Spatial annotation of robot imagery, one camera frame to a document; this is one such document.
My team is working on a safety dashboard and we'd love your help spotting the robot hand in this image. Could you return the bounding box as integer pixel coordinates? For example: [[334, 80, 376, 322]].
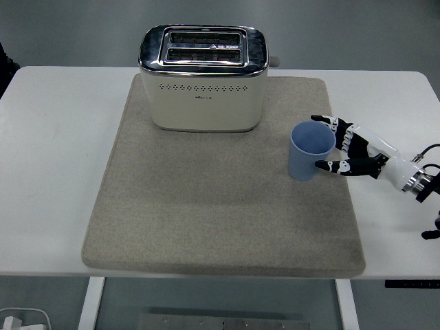
[[311, 114, 419, 192]]

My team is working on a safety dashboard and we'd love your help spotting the blue ribbed plastic cup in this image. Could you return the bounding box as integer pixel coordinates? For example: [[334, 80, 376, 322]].
[[287, 120, 337, 182]]

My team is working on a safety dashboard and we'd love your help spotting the black table control panel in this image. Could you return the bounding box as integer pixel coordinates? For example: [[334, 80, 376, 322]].
[[384, 279, 440, 289]]

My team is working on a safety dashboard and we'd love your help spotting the white table leg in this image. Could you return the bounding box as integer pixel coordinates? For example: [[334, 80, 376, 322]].
[[77, 276, 106, 330], [335, 278, 360, 330]]

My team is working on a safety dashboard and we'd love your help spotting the cream and chrome toaster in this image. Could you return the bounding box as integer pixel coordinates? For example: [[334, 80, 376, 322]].
[[137, 24, 281, 133]]

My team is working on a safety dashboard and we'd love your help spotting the grey felt table mat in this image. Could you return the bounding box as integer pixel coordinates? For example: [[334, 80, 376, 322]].
[[80, 74, 366, 278]]

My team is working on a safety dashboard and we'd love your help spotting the grey metal plate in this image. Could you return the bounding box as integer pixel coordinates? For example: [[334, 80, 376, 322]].
[[137, 313, 310, 330]]

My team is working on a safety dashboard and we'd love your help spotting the person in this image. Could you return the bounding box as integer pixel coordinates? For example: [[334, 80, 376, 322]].
[[0, 41, 17, 99]]

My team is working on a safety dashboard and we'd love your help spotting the white plug adapter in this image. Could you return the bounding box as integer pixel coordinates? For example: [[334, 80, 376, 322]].
[[1, 316, 23, 330]]

